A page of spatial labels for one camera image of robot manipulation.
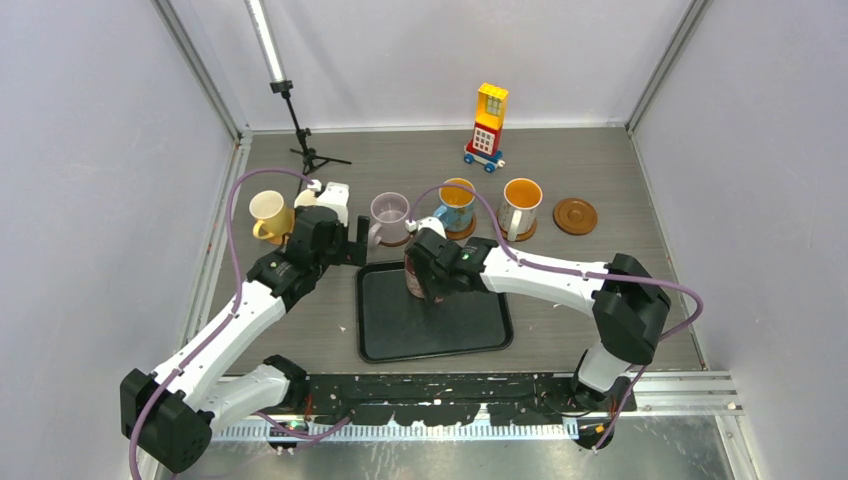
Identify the toy block tower on wheels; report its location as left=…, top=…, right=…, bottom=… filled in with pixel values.
left=464, top=83, right=509, bottom=173

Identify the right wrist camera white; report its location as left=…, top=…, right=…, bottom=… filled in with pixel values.
left=405, top=216, right=447, bottom=239

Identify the cream cup yellow handle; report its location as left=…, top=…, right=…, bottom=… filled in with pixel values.
left=249, top=190, right=294, bottom=241

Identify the white mug orange inside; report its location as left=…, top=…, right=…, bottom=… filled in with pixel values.
left=497, top=178, right=543, bottom=237

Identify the dark wooden coaster four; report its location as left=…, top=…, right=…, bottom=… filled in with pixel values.
left=445, top=216, right=477, bottom=241

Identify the purple cable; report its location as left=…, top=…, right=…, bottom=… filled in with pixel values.
left=128, top=167, right=352, bottom=480
left=405, top=183, right=705, bottom=453

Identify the dark wooden coaster two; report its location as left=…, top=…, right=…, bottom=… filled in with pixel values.
left=552, top=198, right=598, bottom=236

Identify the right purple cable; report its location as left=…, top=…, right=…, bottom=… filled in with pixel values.
left=405, top=183, right=705, bottom=453

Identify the dark wooden coaster one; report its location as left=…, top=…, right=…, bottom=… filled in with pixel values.
left=376, top=233, right=413, bottom=248

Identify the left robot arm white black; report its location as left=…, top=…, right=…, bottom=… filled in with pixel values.
left=119, top=206, right=370, bottom=478

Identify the lilac textured mug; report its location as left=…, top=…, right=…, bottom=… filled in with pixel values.
left=369, top=192, right=410, bottom=248

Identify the black serving tray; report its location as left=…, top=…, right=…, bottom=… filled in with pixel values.
left=355, top=261, right=514, bottom=364

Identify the white cup black outside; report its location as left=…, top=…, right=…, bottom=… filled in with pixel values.
left=292, top=189, right=319, bottom=209

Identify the dark wooden coaster three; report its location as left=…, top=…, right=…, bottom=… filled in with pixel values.
left=495, top=219, right=538, bottom=242

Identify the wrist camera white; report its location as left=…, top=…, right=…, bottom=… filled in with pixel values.
left=405, top=216, right=447, bottom=239
left=306, top=179, right=350, bottom=226

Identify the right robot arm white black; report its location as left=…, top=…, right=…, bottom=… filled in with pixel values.
left=405, top=227, right=671, bottom=411

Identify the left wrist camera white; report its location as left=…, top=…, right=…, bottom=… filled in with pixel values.
left=306, top=179, right=350, bottom=226

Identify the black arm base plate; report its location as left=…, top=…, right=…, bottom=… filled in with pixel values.
left=263, top=373, right=631, bottom=427

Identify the pink patterned mug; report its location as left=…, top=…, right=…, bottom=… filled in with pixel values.
left=404, top=257, right=426, bottom=299

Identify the blue mug yellow inside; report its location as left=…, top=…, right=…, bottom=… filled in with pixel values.
left=433, top=178, right=475, bottom=234

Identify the silver microphone on tripod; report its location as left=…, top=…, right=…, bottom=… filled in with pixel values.
left=244, top=0, right=352, bottom=176

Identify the light woven coaster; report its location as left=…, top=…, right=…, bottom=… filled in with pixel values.
left=266, top=231, right=291, bottom=246

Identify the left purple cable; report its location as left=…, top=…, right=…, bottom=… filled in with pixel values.
left=128, top=167, right=352, bottom=480

